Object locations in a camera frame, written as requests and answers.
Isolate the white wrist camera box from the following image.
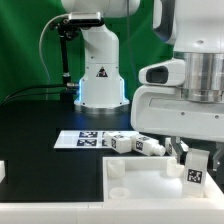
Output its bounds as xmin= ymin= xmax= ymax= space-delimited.
xmin=139 ymin=58 xmax=186 ymax=86

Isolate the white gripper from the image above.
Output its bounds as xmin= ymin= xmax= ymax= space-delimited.
xmin=131 ymin=85 xmax=224 ymax=172

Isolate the black cable upper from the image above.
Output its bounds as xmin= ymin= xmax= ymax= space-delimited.
xmin=0 ymin=83 xmax=80 ymax=106

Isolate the grey camera on stand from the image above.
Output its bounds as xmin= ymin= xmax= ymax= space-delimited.
xmin=68 ymin=12 xmax=102 ymax=27

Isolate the black cable lower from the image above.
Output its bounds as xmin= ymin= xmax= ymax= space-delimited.
xmin=0 ymin=91 xmax=79 ymax=108

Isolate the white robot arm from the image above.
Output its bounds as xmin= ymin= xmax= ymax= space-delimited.
xmin=61 ymin=0 xmax=224 ymax=167

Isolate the white square table top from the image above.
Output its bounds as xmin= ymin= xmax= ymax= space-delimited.
xmin=102 ymin=156 xmax=224 ymax=203

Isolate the black camera stand pole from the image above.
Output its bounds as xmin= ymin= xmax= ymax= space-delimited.
xmin=50 ymin=19 xmax=79 ymax=103

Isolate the white marker tag sheet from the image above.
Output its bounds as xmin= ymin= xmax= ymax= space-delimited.
xmin=53 ymin=129 xmax=141 ymax=150

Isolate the black cable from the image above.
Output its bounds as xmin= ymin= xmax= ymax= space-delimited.
xmin=0 ymin=83 xmax=80 ymax=106
xmin=0 ymin=91 xmax=79 ymax=108

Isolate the white L-shaped wall fixture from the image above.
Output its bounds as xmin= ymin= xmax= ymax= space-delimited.
xmin=0 ymin=177 xmax=224 ymax=224

